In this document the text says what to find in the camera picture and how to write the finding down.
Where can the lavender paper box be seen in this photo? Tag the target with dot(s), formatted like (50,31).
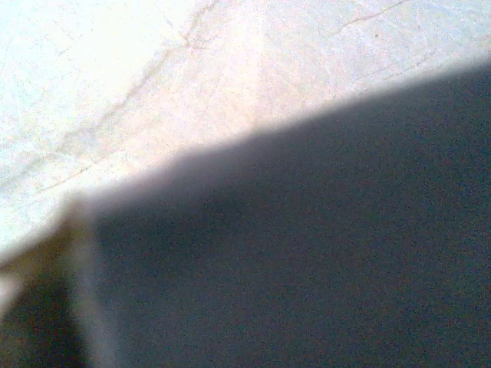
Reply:
(307,249)

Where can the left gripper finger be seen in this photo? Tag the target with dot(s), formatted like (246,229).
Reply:
(42,326)

